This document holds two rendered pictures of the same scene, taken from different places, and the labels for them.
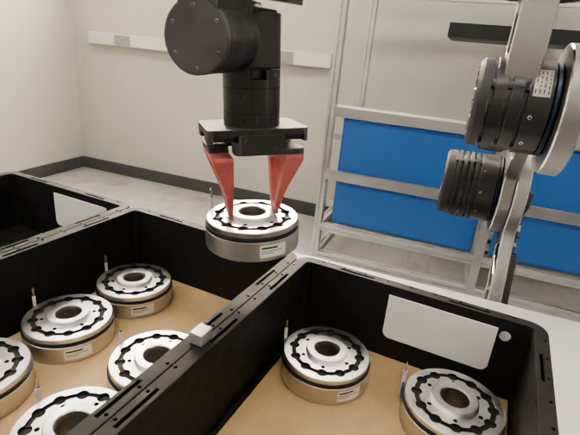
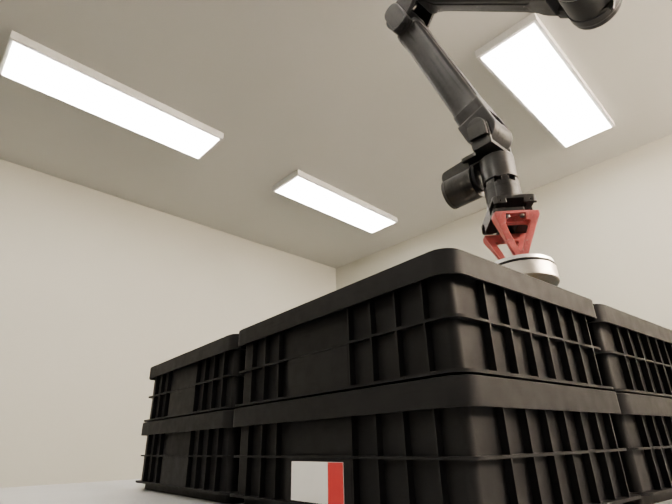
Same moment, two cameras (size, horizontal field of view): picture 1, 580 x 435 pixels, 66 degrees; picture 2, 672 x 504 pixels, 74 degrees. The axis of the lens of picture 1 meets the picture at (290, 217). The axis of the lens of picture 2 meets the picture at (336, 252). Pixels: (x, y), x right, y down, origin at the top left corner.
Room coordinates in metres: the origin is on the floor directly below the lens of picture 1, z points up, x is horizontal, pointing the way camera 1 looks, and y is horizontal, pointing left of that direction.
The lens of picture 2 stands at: (0.49, -0.66, 0.77)
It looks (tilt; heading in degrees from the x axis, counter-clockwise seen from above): 23 degrees up; 116
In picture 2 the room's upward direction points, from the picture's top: 1 degrees counter-clockwise
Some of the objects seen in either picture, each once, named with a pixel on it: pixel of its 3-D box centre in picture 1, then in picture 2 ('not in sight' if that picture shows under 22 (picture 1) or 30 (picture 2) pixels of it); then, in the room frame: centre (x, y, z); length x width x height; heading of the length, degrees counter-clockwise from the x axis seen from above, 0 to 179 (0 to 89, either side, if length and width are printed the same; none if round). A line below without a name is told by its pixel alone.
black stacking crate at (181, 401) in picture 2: not in sight; (254, 393); (-0.06, 0.09, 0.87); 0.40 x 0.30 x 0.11; 156
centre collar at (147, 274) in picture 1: (134, 278); not in sight; (0.56, 0.21, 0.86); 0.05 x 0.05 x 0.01
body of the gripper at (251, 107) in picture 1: (251, 105); (504, 202); (0.46, 0.05, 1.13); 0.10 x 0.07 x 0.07; 111
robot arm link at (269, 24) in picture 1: (248, 40); (495, 174); (0.45, 0.05, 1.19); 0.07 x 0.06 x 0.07; 160
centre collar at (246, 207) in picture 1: (252, 213); not in sight; (0.46, 0.04, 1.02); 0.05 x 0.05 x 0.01
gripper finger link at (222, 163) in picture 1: (242, 173); (510, 243); (0.46, 0.06, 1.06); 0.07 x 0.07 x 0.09; 21
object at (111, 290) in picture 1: (135, 280); not in sight; (0.56, 0.21, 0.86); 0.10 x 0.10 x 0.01
